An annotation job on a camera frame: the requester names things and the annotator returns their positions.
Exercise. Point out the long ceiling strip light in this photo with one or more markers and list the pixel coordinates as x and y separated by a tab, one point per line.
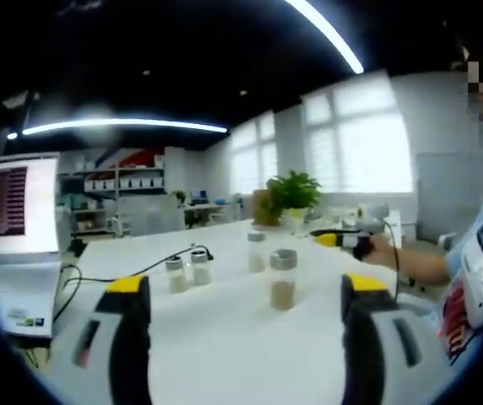
330	34
119	124

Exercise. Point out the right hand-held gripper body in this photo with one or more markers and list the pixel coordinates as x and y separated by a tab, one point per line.
372	217

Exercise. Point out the person's right hand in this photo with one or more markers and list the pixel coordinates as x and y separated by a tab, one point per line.
383	251

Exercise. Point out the white storage shelf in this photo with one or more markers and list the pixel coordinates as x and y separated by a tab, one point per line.
110	187

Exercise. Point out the small potted plant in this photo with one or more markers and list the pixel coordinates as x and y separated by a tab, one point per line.
179	196

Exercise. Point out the tall seasoning bottle brown contents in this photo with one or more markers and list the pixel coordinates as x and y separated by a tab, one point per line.
283	287

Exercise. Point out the grey chair back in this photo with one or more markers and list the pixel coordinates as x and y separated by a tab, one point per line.
150	215

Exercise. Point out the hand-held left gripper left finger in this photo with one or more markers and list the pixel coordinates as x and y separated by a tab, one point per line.
131	337

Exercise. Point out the tall seasoning bottle white contents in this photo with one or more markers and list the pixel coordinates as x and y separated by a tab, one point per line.
256	255

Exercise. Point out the large window with blinds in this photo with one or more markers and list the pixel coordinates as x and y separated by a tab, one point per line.
364	139

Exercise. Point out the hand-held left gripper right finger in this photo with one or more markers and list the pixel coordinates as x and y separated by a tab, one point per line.
364	346

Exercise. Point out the small seasoning bottle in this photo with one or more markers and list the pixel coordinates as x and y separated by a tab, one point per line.
201	270
175	276

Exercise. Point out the person in blue shirt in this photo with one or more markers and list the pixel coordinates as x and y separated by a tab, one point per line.
457	312

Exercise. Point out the narrow window with blinds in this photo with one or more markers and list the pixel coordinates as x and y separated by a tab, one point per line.
254	156

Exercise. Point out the small blue screen monitor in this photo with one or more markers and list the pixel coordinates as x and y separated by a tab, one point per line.
199	195

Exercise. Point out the grey partition panel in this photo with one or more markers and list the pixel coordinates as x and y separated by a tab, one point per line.
444	194

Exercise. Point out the row of white storage boxes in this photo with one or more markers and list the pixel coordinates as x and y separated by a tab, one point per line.
125	183

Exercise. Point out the green plant in white pot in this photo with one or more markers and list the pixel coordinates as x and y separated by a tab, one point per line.
294	190

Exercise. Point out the brown cardboard carton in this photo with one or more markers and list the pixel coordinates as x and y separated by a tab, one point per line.
262	208

